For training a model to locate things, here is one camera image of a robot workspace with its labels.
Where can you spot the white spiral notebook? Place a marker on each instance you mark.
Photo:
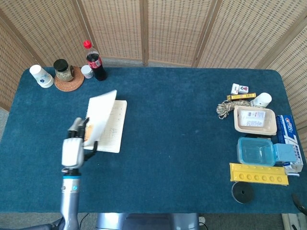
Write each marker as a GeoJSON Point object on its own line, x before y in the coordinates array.
{"type": "Point", "coordinates": [112, 127]}

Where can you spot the black round disc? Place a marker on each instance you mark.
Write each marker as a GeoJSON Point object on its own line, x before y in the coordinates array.
{"type": "Point", "coordinates": [242, 192]}

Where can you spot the round woven rattan coaster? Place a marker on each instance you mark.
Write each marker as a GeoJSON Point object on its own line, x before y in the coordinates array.
{"type": "Point", "coordinates": [72, 83]}

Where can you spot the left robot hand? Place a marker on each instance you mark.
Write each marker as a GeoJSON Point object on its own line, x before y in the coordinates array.
{"type": "Point", "coordinates": [74, 146]}

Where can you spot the cola bottle red cap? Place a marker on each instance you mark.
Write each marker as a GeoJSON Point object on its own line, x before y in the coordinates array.
{"type": "Point", "coordinates": [95, 64]}

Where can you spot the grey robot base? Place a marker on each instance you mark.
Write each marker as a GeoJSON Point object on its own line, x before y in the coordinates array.
{"type": "Point", "coordinates": [147, 221]}

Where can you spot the clear blue food container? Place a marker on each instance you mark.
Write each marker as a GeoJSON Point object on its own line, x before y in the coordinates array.
{"type": "Point", "coordinates": [255, 151]}

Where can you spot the long yellow box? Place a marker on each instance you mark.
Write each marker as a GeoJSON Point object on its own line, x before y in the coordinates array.
{"type": "Point", "coordinates": [241, 96]}

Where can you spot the woven bamboo folding screen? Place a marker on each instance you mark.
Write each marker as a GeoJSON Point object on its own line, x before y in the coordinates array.
{"type": "Point", "coordinates": [153, 31]}

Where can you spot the stacked white flower paper cups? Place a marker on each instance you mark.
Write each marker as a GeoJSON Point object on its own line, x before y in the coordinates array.
{"type": "Point", "coordinates": [42, 76]}

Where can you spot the white mahjong tile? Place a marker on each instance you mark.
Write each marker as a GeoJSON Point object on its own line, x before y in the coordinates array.
{"type": "Point", "coordinates": [235, 88]}
{"type": "Point", "coordinates": [243, 88]}

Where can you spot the blue velvet tablecloth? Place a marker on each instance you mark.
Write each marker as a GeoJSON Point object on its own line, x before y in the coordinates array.
{"type": "Point", "coordinates": [168, 143]}

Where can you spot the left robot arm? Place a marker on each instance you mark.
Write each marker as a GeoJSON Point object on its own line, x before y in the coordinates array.
{"type": "Point", "coordinates": [69, 196]}

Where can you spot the yellow dimpled mould tray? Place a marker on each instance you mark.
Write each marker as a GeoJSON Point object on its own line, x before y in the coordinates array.
{"type": "Point", "coordinates": [257, 174]}

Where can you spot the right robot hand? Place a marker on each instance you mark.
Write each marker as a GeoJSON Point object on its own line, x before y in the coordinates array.
{"type": "Point", "coordinates": [298, 200]}

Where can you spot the white frame piece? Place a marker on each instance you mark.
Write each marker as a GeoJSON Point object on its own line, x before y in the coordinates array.
{"type": "Point", "coordinates": [293, 221]}

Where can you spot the beige plastic tray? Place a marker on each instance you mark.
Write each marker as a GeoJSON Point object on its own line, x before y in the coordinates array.
{"type": "Point", "coordinates": [255, 130]}

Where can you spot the blue white toothpaste box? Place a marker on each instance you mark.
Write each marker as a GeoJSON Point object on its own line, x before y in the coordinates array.
{"type": "Point", "coordinates": [289, 141]}

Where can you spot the single white paper cup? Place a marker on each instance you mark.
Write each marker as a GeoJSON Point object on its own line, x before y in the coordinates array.
{"type": "Point", "coordinates": [262, 100]}

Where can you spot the white printed packet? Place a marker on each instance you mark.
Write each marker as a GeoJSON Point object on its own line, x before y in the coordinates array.
{"type": "Point", "coordinates": [252, 118]}

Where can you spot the small white lidded jar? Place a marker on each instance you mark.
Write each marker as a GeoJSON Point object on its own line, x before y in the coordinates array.
{"type": "Point", "coordinates": [86, 71]}

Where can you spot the glass jar black lid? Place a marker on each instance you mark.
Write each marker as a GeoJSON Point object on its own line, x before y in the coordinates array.
{"type": "Point", "coordinates": [63, 71]}

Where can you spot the light blue small box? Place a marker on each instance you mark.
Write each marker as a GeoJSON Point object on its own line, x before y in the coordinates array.
{"type": "Point", "coordinates": [285, 153]}

